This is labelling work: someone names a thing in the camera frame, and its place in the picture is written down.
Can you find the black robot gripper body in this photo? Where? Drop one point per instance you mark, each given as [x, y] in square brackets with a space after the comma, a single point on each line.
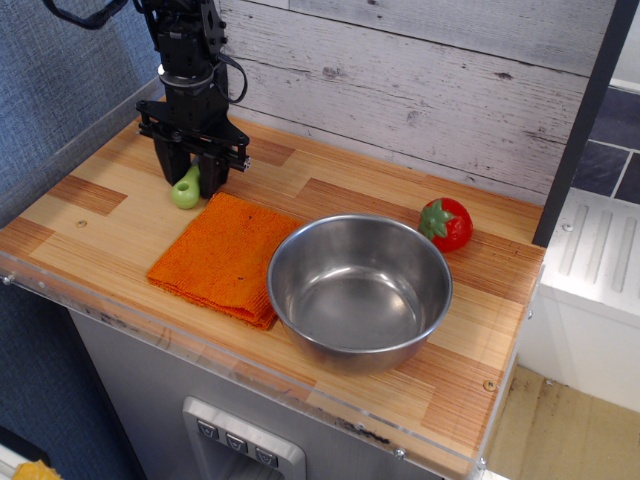
[197, 118]

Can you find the grey panel with buttons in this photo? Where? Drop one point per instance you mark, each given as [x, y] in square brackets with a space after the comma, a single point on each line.
[228, 447]

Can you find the clear acrylic edge guard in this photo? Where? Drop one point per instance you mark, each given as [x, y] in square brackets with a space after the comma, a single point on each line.
[155, 352]

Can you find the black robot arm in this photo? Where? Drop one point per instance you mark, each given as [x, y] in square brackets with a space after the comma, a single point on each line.
[189, 36]

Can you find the grey spatula with green handle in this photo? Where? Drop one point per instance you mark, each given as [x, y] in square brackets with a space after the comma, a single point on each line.
[185, 194]

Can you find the yellow object at corner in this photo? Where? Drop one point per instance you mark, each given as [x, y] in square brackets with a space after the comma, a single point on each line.
[35, 471]

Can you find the stainless steel bowl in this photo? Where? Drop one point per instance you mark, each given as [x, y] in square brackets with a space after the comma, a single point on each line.
[357, 293]

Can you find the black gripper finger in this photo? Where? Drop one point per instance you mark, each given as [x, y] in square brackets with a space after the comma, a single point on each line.
[214, 172]
[174, 159]

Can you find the orange cloth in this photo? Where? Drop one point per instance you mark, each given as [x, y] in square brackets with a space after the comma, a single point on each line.
[221, 259]

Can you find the red toy strawberry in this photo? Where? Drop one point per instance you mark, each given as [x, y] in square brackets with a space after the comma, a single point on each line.
[446, 223]

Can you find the dark right upright post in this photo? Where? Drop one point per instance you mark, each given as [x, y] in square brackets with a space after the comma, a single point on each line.
[606, 61]

